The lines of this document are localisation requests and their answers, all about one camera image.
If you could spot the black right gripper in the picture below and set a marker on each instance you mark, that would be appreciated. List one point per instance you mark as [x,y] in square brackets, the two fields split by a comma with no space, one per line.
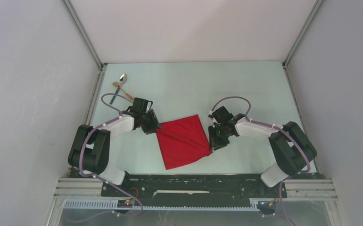
[216,143]

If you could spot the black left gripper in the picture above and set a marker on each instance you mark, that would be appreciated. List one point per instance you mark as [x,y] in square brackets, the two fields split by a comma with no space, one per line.
[154,123]

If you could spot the red satin napkin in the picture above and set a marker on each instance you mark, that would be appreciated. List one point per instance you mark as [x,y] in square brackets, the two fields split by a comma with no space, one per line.
[182,142]

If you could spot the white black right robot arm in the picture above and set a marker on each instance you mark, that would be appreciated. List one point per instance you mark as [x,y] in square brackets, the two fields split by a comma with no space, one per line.
[292,149]

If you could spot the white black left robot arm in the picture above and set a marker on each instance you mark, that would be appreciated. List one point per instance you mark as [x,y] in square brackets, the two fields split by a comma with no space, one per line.
[90,150]

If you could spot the gold fork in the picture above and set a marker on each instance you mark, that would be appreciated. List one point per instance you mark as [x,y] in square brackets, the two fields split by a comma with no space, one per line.
[123,90]

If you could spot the silver spoon teal handle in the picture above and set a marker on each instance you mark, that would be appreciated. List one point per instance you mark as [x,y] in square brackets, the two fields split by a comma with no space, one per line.
[122,80]

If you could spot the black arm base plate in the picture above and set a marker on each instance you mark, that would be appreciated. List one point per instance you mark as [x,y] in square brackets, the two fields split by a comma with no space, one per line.
[237,190]

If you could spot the white slotted cable duct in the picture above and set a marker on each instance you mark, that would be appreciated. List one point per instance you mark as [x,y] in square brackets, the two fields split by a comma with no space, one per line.
[93,204]

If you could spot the left aluminium frame post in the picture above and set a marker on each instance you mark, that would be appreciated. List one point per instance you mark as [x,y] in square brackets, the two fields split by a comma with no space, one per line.
[70,9]

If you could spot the aluminium frame post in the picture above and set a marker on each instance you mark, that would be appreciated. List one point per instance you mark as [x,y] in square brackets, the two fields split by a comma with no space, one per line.
[70,9]
[302,33]

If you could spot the right aluminium frame post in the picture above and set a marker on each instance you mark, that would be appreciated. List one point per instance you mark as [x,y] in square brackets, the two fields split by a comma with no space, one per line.
[302,33]

